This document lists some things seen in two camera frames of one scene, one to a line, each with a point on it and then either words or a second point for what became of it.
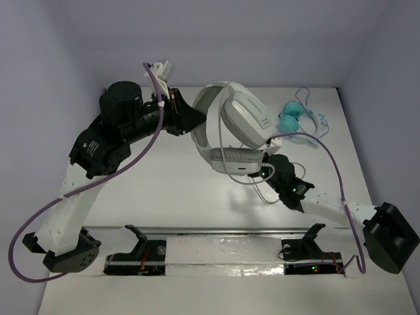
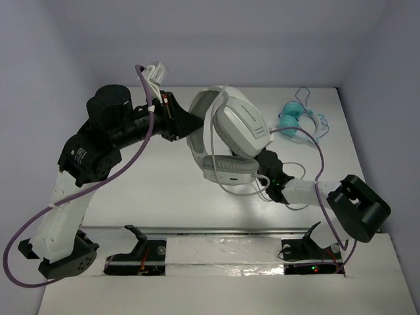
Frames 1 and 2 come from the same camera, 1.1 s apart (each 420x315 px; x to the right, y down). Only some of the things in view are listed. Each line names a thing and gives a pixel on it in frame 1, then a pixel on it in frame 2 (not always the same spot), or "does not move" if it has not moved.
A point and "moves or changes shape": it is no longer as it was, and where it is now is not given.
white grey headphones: x=247 y=124 moves or changes shape
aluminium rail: x=214 y=230 does not move
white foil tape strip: x=224 y=256 does not move
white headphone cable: x=254 y=180 to x=268 y=184
